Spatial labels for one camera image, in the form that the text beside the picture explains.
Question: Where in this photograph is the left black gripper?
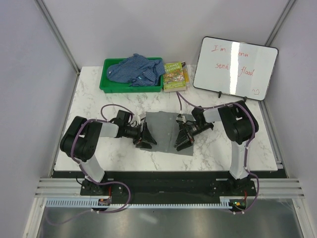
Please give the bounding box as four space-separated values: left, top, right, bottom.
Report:
123 122 156 149

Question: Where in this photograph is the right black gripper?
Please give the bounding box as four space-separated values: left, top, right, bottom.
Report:
174 121 212 151

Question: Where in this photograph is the grey long sleeve shirt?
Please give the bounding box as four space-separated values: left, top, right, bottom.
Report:
141 111 194 156

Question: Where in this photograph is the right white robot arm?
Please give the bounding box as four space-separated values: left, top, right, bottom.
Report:
174 101 259 195

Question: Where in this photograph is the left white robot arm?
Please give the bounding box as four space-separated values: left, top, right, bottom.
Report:
59 110 157 195

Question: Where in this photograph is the green paperback book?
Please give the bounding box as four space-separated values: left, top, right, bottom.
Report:
163 62 187 93

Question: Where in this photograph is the green plastic bin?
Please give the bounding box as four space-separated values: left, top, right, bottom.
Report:
99 58 163 93

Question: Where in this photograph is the blue checked shirt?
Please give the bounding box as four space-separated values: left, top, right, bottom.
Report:
106 54 165 87

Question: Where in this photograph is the yellow book underneath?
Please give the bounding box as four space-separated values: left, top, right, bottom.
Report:
182 61 191 88

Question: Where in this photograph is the white dry-erase board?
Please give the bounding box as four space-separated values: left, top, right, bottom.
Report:
193 36 279 101

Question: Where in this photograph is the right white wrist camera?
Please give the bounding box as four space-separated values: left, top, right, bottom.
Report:
176 114 186 123

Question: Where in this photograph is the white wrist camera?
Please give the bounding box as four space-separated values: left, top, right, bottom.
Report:
176 114 186 123
137 113 146 123

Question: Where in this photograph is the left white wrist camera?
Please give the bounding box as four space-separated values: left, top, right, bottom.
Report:
137 113 146 123

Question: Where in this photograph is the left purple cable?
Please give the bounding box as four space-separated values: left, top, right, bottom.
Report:
70 104 136 226

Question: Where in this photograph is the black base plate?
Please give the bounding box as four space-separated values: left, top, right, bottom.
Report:
52 170 289 206

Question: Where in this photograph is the white slotted cable duct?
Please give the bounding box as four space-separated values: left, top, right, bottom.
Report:
45 198 247 209

